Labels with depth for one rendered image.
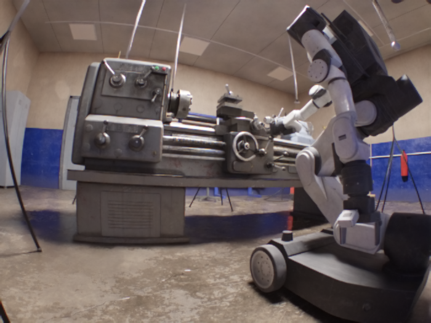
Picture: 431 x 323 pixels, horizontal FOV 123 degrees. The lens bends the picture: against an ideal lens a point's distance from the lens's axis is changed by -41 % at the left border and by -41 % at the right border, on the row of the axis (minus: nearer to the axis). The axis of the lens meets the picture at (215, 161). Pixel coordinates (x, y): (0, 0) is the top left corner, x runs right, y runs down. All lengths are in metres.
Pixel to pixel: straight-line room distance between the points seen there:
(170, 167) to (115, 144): 0.44
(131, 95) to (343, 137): 1.29
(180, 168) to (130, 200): 0.43
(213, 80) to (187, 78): 0.73
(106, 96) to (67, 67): 4.21
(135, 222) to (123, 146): 0.50
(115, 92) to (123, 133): 0.35
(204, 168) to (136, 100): 0.70
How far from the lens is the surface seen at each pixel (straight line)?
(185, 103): 1.68
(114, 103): 1.47
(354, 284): 0.65
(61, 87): 5.42
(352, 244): 0.76
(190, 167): 1.48
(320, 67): 0.66
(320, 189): 0.86
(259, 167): 1.55
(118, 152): 1.26
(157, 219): 1.39
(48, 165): 5.08
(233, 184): 1.42
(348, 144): 0.55
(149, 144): 1.27
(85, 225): 1.43
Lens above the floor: 0.47
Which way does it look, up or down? 5 degrees up
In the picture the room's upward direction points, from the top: 2 degrees clockwise
